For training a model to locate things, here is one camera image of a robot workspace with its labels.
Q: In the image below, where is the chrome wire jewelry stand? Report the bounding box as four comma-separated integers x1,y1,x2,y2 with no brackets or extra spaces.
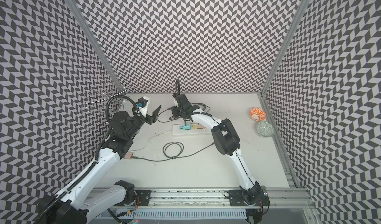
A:
80,82,130,113

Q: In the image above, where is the white multicolour power strip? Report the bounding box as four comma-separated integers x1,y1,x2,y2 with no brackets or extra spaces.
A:
172,123,211,136

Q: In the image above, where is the orange patterned bowl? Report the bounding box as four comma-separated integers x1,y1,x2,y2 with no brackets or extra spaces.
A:
249,107,267,122

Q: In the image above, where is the teal usb charger plug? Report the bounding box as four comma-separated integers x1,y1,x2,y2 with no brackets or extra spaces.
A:
183,123,191,130

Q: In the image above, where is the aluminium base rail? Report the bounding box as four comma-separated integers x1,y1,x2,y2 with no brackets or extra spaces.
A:
59,188,319,224

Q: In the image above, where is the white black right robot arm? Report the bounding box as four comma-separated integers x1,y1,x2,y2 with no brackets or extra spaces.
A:
172,79,265,208

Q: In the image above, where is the thin white power strip cord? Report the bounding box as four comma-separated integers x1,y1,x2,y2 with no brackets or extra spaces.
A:
127,130,174,153

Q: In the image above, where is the green patterned bowl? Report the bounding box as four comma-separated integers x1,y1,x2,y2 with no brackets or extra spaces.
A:
256,121,275,138

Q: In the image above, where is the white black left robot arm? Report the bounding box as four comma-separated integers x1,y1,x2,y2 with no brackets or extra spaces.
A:
34,95,161,224

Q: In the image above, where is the grey usb cable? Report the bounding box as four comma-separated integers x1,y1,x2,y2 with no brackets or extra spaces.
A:
190,102,211,114
132,142,215,162
157,106,185,126

